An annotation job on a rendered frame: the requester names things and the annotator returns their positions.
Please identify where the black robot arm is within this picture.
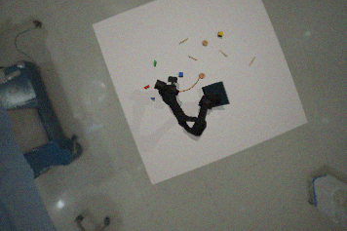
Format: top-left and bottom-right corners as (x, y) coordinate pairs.
(154, 80), (221, 136)

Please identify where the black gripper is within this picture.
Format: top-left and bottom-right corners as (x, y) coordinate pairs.
(168, 76), (177, 88)

